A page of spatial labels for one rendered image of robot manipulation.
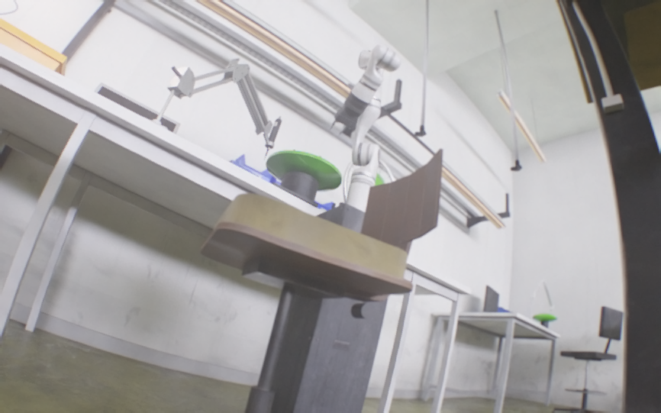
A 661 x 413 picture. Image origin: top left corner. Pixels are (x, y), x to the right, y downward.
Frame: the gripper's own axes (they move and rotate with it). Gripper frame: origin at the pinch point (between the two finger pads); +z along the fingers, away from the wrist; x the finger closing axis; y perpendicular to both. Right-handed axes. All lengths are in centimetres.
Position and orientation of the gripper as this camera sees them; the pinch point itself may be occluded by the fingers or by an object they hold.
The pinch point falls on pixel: (333, 133)
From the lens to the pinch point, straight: 127.7
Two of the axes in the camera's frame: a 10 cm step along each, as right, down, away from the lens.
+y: 0.5, 6.0, -8.0
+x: 8.8, 3.6, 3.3
